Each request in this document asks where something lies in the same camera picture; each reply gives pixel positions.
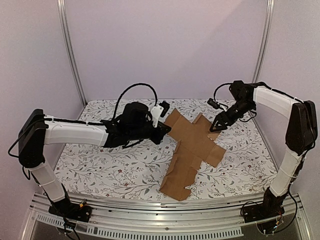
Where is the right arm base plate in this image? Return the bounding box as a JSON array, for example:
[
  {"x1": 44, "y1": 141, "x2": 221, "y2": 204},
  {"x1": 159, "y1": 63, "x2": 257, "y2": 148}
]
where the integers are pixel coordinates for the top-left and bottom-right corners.
[{"x1": 240, "y1": 201, "x2": 285, "y2": 223}]

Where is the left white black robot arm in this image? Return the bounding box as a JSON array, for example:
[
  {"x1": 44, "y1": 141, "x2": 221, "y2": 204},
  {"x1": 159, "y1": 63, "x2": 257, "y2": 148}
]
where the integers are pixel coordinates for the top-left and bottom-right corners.
[{"x1": 13, "y1": 101, "x2": 171, "y2": 217}]

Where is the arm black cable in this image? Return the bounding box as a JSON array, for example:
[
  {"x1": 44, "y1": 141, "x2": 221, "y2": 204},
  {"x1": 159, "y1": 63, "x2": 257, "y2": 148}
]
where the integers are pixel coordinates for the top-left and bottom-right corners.
[
  {"x1": 212, "y1": 83, "x2": 232, "y2": 103},
  {"x1": 111, "y1": 83, "x2": 160, "y2": 121}
]

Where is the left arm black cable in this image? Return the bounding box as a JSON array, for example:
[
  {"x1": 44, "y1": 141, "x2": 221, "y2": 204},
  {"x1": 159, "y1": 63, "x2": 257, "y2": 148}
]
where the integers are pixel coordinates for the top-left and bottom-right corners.
[{"x1": 111, "y1": 83, "x2": 160, "y2": 121}]

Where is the aluminium frame post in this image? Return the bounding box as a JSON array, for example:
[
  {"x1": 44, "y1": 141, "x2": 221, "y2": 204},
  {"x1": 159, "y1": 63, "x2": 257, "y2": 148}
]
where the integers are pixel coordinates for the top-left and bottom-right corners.
[
  {"x1": 252, "y1": 0, "x2": 275, "y2": 83},
  {"x1": 57, "y1": 0, "x2": 88, "y2": 107}
]

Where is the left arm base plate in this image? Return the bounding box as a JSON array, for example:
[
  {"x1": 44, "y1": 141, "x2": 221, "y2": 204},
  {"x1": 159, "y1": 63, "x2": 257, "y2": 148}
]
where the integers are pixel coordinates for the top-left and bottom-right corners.
[{"x1": 48, "y1": 199, "x2": 93, "y2": 223}]

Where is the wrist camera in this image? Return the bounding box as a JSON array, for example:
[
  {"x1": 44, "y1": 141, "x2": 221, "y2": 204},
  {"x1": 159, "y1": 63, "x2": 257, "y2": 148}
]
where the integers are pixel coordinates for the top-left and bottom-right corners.
[
  {"x1": 150, "y1": 100, "x2": 170, "y2": 128},
  {"x1": 207, "y1": 98, "x2": 228, "y2": 112}
]

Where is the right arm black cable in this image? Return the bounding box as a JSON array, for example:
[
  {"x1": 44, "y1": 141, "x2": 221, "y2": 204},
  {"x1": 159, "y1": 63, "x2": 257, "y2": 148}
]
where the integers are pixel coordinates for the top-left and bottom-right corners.
[{"x1": 212, "y1": 83, "x2": 232, "y2": 103}]

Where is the floral patterned table mat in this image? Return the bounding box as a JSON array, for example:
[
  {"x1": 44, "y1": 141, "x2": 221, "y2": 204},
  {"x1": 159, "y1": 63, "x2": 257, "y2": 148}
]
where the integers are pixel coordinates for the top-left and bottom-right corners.
[{"x1": 49, "y1": 98, "x2": 286, "y2": 202}]

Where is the brown cardboard box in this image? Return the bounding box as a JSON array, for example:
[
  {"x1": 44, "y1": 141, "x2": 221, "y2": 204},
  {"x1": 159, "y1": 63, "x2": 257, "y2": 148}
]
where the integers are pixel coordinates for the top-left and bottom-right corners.
[{"x1": 159, "y1": 108, "x2": 226, "y2": 201}]

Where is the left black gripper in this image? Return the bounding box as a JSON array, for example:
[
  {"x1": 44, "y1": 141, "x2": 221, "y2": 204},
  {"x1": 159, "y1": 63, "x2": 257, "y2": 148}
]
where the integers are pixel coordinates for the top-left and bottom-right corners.
[{"x1": 128, "y1": 121, "x2": 172, "y2": 145}]

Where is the left aluminium frame post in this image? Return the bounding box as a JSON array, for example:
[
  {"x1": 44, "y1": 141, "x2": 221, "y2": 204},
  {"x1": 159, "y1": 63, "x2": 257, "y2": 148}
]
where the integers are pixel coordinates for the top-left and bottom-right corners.
[{"x1": 57, "y1": 0, "x2": 88, "y2": 107}]

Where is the front aluminium rail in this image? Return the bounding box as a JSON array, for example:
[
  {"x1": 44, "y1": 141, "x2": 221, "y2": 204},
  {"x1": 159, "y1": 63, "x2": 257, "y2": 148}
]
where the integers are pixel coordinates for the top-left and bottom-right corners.
[{"x1": 21, "y1": 193, "x2": 313, "y2": 240}]

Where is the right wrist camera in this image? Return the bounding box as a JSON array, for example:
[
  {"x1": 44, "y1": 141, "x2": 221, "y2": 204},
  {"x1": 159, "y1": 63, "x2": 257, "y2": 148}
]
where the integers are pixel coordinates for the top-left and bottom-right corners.
[{"x1": 207, "y1": 98, "x2": 228, "y2": 112}]

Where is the right aluminium frame post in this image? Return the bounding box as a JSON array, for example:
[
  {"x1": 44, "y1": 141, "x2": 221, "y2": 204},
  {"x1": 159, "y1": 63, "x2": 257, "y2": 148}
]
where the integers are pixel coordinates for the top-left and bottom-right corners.
[{"x1": 252, "y1": 0, "x2": 275, "y2": 83}]

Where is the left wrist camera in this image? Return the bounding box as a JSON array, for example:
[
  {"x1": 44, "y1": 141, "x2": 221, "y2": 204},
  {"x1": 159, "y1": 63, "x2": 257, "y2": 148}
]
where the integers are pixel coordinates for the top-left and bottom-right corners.
[{"x1": 150, "y1": 100, "x2": 170, "y2": 128}]

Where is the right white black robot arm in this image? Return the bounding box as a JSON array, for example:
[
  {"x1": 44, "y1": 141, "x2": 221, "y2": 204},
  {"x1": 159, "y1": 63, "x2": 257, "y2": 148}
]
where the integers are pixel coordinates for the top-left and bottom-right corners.
[{"x1": 207, "y1": 80, "x2": 318, "y2": 218}]

